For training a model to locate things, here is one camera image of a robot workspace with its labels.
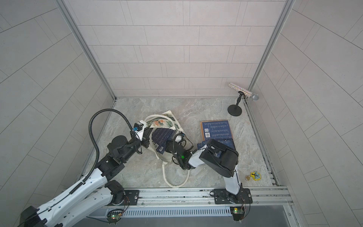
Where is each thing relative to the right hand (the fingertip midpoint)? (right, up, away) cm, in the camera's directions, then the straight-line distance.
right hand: (165, 142), depth 89 cm
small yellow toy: (+52, -15, -12) cm, 56 cm away
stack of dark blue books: (-3, +4, -1) cm, 5 cm away
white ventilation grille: (+6, -29, -21) cm, 36 cm away
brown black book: (+24, +7, +2) cm, 25 cm away
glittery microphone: (+55, +29, -2) cm, 63 cm away
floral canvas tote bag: (+1, +13, -17) cm, 22 cm away
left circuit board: (-20, -28, -25) cm, 42 cm away
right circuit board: (+39, -29, -21) cm, 53 cm away
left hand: (-3, +13, -18) cm, 22 cm away
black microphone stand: (+51, +20, +18) cm, 58 cm away
